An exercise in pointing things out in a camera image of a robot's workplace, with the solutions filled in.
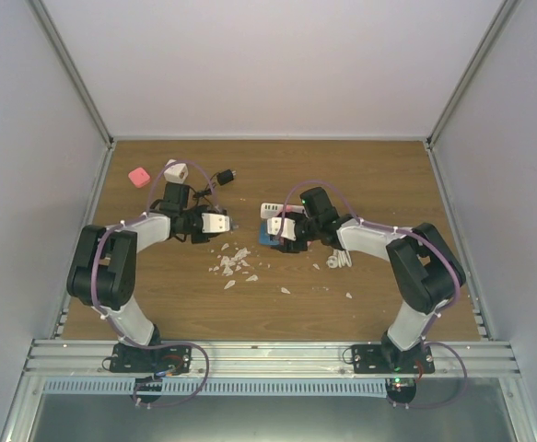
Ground left aluminium frame post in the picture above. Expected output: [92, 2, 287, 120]
[27, 0, 114, 150]

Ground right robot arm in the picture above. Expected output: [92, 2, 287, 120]
[261, 187, 466, 373]

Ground aluminium frame post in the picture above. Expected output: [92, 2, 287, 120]
[424, 0, 519, 150]
[27, 0, 114, 150]

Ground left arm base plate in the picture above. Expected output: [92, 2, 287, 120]
[101, 343, 192, 375]

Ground blue cube socket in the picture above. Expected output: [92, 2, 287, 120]
[259, 219, 282, 247]

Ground small pink plug adapter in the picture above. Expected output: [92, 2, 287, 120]
[127, 167, 151, 189]

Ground white power strip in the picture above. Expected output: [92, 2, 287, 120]
[260, 203, 306, 220]

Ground white tiger cube socket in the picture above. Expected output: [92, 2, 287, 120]
[163, 158, 189, 184]

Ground right aluminium frame post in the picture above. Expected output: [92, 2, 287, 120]
[424, 0, 519, 150]

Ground black power adapter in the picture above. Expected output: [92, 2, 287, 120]
[216, 169, 237, 186]

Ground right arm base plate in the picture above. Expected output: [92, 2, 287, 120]
[342, 343, 436, 375]

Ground grey slotted cable duct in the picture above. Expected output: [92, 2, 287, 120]
[43, 377, 387, 398]

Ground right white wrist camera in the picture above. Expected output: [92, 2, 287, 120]
[266, 216, 297, 241]

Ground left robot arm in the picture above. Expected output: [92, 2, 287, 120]
[66, 183, 231, 372]

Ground aluminium front rail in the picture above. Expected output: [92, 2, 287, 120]
[23, 340, 520, 378]

